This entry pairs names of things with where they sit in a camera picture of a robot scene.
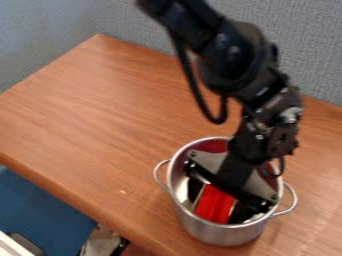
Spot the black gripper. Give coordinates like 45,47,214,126
183,146,279,224

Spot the red block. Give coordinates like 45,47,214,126
194,185,236,224

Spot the metal pot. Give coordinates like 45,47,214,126
155,136,298,247

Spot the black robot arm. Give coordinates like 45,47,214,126
136,0,303,224

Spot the white object at corner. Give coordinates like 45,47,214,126
0,231,45,256

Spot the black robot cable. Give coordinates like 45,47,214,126
171,33,230,125

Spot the grey table leg bracket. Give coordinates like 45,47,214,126
77,224,130,256

